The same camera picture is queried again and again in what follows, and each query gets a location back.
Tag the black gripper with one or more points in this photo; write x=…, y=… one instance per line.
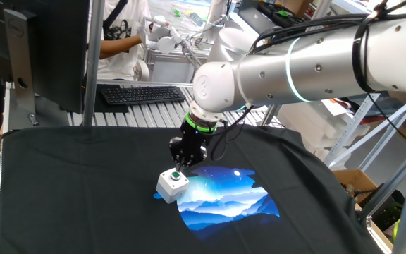
x=196, y=138

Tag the white green push-button box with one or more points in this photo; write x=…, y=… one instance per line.
x=169, y=190

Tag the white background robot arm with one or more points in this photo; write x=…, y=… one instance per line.
x=219, y=10

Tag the bare forearm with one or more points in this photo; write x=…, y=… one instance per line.
x=118, y=46

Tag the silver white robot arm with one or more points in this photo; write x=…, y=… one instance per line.
x=294, y=70

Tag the black keyboard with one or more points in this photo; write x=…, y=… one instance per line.
x=141, y=95

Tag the black desk mat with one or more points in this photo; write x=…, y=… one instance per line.
x=104, y=107

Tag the person in white T-shirt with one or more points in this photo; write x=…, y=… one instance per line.
x=118, y=70

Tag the white handheld device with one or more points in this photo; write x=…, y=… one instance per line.
x=166, y=44

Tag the black T-shirt with blue print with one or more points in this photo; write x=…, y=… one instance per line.
x=83, y=194

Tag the white foam block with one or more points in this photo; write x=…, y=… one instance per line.
x=308, y=123

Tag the grey metal shelf rack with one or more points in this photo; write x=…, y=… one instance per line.
x=347, y=135

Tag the black Dell monitor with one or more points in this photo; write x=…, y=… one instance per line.
x=58, y=53

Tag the brown cardboard box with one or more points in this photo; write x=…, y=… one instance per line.
x=354, y=183

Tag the black plastic tray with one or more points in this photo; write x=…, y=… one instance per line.
x=294, y=17

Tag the black plastic crate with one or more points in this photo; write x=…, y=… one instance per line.
x=382, y=213

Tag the green plastic bottle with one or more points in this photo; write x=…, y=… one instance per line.
x=395, y=231

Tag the silver round post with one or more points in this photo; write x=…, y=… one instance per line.
x=321, y=8
x=93, y=63

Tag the aluminium frame strut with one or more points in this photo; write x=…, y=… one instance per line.
x=382, y=192

